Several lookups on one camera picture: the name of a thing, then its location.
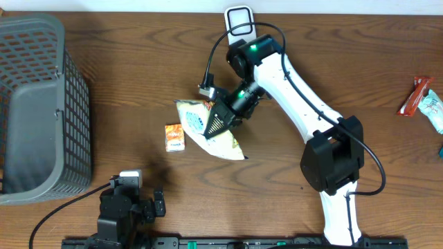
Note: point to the small orange snack packet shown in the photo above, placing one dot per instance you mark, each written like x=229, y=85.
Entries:
x=174, y=138

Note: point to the pale green wipes pack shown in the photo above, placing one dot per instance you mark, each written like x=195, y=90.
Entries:
x=431, y=107

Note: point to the grey plastic mesh basket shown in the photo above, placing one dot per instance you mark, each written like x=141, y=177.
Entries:
x=45, y=114

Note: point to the white barcode scanner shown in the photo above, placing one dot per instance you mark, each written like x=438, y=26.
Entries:
x=235, y=16

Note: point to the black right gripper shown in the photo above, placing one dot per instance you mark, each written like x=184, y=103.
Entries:
x=221, y=112

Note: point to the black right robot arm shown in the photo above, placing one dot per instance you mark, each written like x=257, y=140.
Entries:
x=333, y=154

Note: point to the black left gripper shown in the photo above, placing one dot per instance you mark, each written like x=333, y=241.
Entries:
x=149, y=210

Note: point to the red orange chocolate bar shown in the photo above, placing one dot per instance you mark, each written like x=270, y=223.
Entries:
x=421, y=86

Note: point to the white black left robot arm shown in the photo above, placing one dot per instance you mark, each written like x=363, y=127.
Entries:
x=111, y=227

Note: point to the yellow white chips bag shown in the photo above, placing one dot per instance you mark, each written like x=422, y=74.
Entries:
x=194, y=115

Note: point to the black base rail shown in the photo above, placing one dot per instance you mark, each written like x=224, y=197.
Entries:
x=207, y=242

